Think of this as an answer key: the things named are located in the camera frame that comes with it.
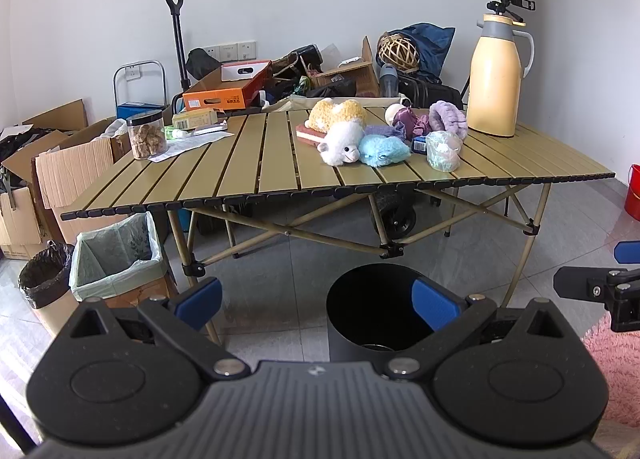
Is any olive folding camp table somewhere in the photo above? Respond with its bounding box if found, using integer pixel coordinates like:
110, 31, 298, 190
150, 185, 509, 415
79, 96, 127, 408
64, 107, 623, 343

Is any orange shoe box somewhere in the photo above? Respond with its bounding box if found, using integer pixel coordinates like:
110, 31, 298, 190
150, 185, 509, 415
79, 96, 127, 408
182, 60, 271, 111

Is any red bucket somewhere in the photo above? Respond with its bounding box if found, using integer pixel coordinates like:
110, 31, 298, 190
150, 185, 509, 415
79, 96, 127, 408
624, 164, 640, 220

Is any black trolley handle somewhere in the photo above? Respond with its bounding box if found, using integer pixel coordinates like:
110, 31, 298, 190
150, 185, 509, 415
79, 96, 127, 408
165, 0, 190, 90

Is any lavender fluffy headband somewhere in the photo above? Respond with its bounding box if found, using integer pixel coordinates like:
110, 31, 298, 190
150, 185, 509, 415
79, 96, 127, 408
428, 100, 469, 140

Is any black cart wheel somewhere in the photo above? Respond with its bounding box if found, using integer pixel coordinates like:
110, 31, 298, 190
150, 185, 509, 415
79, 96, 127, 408
373, 190, 416, 240

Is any small beige carton box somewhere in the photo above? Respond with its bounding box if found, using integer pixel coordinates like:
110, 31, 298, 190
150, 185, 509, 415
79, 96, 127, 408
171, 107, 224, 130

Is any black round trash bin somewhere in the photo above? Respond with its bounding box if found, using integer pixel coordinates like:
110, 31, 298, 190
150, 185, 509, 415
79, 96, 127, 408
326, 263, 435, 370

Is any white paper sheet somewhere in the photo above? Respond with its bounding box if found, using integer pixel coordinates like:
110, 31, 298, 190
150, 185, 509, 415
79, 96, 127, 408
148, 130, 233, 163

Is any lavender knit drawstring pouch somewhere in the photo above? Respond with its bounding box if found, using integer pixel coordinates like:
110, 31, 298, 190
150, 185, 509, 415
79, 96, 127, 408
364, 124, 406, 140

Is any green white small bottle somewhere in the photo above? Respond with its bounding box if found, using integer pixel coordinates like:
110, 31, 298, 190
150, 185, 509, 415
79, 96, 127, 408
164, 126, 190, 140

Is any cream thermos jug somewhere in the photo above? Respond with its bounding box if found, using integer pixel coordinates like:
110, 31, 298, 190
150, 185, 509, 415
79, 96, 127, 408
466, 14, 536, 138

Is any yellow white plush toy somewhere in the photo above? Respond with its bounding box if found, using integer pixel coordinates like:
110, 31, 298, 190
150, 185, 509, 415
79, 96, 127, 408
305, 98, 368, 134

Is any iridescent plastic bag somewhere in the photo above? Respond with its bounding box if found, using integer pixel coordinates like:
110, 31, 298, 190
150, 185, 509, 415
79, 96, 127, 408
425, 130, 463, 173

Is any white paper cone cup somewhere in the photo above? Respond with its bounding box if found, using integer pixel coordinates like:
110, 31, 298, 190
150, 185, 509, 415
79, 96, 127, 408
384, 102, 405, 126

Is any bin with black liner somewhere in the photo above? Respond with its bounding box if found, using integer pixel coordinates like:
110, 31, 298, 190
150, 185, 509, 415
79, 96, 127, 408
18, 241, 78, 337

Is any pink yellow sponge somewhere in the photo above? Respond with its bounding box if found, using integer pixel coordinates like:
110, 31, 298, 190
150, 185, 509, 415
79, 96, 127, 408
295, 123, 326, 147

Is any purple satin scrunchie cloth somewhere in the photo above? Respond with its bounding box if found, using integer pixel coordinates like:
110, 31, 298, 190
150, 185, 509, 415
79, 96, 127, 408
393, 107, 432, 141

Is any white metal frame chair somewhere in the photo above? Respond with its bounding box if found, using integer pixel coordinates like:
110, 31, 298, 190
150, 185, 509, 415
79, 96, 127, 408
112, 60, 168, 120

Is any navy blue bag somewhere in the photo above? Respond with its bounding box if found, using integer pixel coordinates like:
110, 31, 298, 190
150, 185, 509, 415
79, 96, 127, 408
392, 22, 456, 84

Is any grey blue water bottle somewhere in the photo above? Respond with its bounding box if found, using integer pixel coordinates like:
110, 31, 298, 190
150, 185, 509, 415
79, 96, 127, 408
378, 63, 399, 98

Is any blue tissue pack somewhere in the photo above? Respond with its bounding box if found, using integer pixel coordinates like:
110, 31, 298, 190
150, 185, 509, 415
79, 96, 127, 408
411, 136, 427, 156

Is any woven rattan ball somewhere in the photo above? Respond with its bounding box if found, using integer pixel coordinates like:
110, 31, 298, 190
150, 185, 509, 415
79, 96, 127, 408
376, 33, 420, 73

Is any cardboard bin with green liner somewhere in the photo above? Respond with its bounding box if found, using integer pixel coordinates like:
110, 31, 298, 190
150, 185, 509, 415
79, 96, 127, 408
70, 213, 178, 309

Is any pink rug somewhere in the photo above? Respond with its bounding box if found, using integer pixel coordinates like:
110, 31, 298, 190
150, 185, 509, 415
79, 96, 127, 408
582, 312, 640, 429

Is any camera on tripod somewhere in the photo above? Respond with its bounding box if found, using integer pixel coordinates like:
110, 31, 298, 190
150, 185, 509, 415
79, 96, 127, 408
460, 0, 536, 105

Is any clear jar of snacks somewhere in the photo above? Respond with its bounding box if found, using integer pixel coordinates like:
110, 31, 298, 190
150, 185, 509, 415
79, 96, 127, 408
127, 110, 167, 160

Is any light blue plush toy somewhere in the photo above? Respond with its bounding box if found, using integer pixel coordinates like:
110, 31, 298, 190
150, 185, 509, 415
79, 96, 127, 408
358, 135, 411, 167

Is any open brown cardboard box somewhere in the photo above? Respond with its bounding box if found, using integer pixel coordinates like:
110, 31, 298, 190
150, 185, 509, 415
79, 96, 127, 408
310, 36, 380, 98

